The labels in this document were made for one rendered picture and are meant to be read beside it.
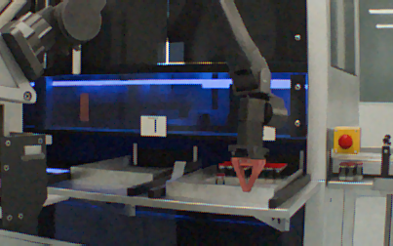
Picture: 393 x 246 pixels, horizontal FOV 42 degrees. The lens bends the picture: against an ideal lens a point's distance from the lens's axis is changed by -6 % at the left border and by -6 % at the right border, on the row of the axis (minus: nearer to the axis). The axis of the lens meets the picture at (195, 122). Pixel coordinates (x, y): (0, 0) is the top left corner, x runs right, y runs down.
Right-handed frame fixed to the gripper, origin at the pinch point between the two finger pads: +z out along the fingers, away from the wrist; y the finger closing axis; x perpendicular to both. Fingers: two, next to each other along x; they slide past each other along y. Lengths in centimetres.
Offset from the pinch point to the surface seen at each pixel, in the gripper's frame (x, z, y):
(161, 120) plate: 39, -18, 32
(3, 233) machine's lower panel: 108, 27, 37
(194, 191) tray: 12.6, 1.7, 0.3
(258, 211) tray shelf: -4.4, 4.6, -3.6
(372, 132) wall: 20, -61, 492
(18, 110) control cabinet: 90, -19, 21
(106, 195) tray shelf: 33.2, 4.6, -4.8
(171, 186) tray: 18.5, 1.0, -0.1
